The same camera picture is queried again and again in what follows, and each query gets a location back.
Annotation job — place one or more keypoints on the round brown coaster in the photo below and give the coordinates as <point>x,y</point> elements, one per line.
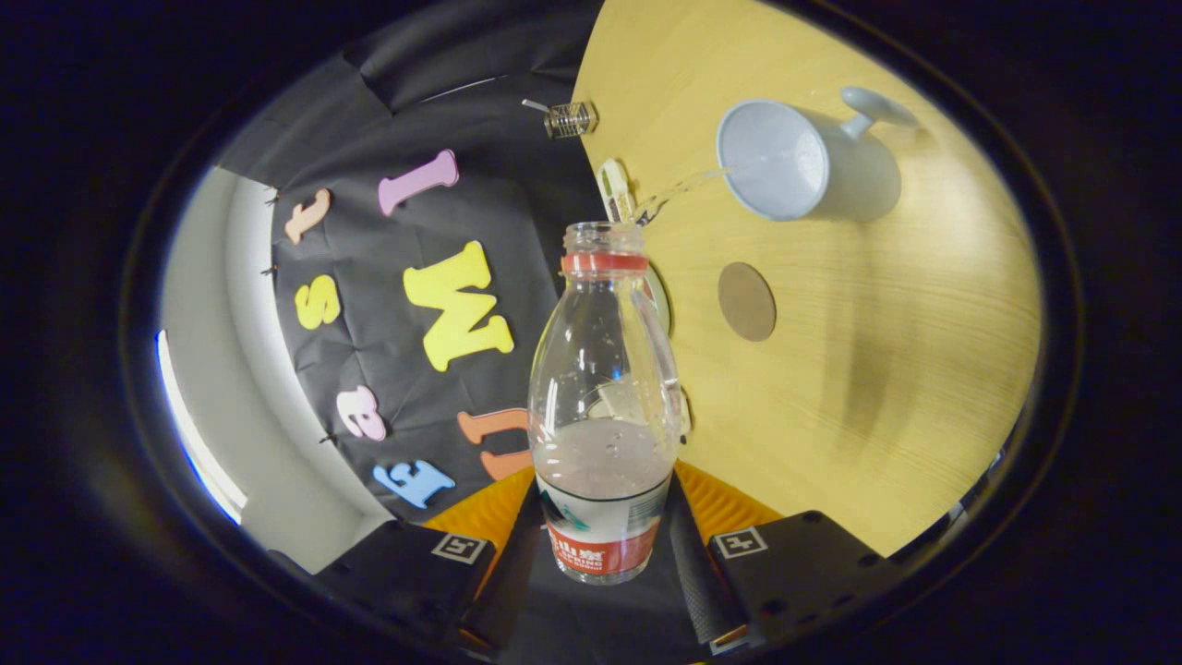
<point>747,302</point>

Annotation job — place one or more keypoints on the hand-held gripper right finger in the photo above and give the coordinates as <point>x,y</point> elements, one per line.
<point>702,582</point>

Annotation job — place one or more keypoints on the long ceiling light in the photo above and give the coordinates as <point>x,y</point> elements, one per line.
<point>194,434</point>

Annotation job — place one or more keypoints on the small clear glass jar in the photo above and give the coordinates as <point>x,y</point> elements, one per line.
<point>572,120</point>

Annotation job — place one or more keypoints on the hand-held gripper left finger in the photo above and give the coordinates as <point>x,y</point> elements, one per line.
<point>508,582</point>

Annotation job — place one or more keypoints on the white cup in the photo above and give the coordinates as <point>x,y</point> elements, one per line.
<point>785,162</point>

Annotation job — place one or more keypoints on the clear juice bottle red label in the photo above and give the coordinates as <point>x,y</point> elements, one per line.
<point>605,462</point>

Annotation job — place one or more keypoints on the wooden table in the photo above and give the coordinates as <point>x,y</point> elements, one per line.
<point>877,369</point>

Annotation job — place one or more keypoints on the black backdrop cloth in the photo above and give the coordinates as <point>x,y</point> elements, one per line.
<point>462,111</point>

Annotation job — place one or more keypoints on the pale green plate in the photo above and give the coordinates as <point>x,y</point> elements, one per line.
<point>661,300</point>

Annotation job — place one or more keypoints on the white divided tray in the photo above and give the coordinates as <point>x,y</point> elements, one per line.
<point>616,189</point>

